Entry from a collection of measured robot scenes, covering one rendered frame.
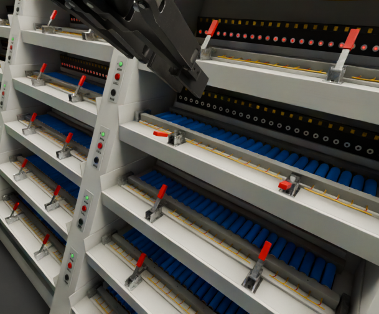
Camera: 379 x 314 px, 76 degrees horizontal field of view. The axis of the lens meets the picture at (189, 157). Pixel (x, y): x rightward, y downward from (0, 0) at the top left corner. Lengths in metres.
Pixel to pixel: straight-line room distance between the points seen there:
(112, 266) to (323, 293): 0.52
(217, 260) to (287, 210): 0.19
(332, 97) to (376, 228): 0.21
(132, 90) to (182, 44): 0.45
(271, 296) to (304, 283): 0.07
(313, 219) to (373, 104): 0.19
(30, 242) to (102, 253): 0.44
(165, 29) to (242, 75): 0.30
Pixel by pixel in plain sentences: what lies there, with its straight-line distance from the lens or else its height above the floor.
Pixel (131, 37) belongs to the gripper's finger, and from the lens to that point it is 0.29.
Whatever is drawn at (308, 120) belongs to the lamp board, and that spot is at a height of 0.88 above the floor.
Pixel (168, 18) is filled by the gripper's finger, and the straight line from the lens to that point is 0.22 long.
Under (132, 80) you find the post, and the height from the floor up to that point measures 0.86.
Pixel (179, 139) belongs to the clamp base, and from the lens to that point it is 0.56.
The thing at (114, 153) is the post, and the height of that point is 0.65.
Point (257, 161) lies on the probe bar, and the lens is 0.50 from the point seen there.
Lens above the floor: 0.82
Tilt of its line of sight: 10 degrees down
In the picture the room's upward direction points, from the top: 18 degrees clockwise
